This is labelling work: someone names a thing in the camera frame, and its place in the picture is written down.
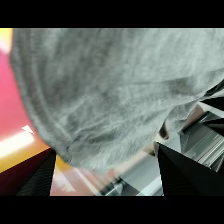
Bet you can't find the grey garment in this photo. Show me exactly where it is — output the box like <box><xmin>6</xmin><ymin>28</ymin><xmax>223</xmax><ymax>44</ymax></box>
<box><xmin>9</xmin><ymin>28</ymin><xmax>224</xmax><ymax>170</ymax></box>

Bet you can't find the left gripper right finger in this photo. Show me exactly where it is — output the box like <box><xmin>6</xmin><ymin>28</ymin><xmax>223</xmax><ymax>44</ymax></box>
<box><xmin>154</xmin><ymin>141</ymin><xmax>224</xmax><ymax>197</ymax></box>

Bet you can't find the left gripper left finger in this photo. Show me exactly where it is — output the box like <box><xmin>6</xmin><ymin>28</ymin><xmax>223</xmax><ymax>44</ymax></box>
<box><xmin>0</xmin><ymin>147</ymin><xmax>57</xmax><ymax>197</ymax></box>

